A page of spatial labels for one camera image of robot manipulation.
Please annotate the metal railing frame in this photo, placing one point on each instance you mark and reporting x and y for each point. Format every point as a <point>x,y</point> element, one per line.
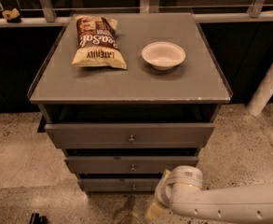
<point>58,12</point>

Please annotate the black object on floor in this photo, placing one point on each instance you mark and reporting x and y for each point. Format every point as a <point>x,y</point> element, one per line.
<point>37,219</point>

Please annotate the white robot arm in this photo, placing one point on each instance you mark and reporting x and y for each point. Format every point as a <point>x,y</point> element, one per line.
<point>243,205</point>

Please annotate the sea salt chips bag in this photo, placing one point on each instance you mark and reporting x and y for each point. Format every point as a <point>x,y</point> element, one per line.
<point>96,43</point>

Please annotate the yellow object on ledge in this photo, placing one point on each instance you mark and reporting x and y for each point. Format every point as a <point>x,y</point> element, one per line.
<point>11,15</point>

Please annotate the grey drawer cabinet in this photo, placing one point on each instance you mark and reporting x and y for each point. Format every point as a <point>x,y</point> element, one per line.
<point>191,92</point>

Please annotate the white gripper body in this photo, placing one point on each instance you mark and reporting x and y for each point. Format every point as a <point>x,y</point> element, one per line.
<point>164,190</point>

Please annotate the white paper bowl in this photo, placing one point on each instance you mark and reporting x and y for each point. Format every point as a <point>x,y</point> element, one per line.
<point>163,55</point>

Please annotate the white diagonal pole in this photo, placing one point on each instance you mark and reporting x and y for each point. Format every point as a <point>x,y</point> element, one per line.
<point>262,94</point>

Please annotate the grey top drawer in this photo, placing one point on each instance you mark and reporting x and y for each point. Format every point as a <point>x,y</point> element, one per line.
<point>129,135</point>

